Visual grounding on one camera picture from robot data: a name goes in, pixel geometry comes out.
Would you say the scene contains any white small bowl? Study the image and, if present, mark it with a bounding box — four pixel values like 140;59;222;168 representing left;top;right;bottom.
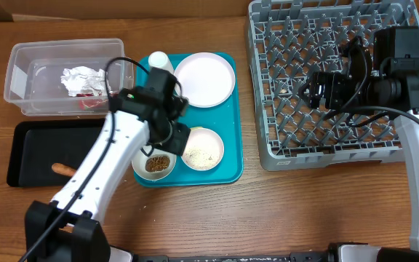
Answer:
131;146;177;181

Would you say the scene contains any brown food piece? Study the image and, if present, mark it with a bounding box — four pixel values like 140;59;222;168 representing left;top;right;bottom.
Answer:
145;155;170;172

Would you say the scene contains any red foil wrapper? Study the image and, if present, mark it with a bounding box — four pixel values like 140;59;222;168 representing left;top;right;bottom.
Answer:
77;94;108;110

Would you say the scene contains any foil sheet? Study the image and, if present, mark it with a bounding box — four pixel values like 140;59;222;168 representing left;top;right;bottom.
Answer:
60;66;106;97

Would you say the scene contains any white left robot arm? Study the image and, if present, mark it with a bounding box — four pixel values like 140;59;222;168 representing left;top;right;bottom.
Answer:
21;68;191;261

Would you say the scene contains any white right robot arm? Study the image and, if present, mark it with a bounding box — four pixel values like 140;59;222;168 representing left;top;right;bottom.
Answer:
298;26;419;261

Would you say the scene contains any grey dishwasher rack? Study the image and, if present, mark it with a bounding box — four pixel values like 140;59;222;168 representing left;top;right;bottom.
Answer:
247;1;419;171

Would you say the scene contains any teal serving tray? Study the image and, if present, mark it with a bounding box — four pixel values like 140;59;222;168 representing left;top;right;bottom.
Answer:
132;52;244;188

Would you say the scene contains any white round plate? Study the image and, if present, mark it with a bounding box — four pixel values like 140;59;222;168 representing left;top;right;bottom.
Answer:
174;52;236;108

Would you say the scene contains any white paper cup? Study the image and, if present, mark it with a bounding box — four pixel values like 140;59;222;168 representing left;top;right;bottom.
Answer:
148;51;175;74

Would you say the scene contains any black tray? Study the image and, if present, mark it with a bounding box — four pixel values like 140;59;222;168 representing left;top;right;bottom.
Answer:
7;119;104;187

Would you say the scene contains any clear plastic bin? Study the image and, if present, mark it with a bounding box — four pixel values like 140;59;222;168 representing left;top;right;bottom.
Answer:
4;39;125;116

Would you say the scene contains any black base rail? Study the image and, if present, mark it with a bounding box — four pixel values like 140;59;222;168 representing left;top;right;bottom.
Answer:
132;251;329;262

